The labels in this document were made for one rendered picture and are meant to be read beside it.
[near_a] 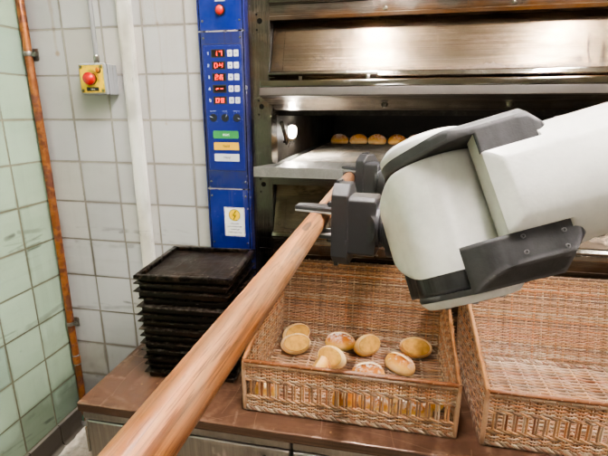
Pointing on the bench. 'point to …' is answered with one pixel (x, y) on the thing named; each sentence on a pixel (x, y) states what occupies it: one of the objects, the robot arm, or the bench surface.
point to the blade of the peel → (327, 170)
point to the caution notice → (234, 222)
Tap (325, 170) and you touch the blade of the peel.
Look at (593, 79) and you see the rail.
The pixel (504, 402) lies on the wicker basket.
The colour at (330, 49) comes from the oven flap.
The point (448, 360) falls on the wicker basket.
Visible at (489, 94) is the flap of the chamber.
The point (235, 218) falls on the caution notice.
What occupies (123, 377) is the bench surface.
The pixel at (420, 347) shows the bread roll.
